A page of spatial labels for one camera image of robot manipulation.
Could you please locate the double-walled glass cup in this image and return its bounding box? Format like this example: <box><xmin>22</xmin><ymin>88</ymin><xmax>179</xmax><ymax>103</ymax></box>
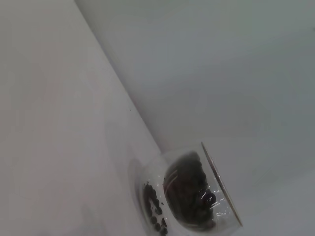
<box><xmin>129</xmin><ymin>141</ymin><xmax>244</xmax><ymax>236</ymax></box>

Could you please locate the roasted coffee beans pile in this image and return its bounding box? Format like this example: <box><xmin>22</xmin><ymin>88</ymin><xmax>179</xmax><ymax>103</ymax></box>
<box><xmin>142</xmin><ymin>151</ymin><xmax>222</xmax><ymax>236</ymax></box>

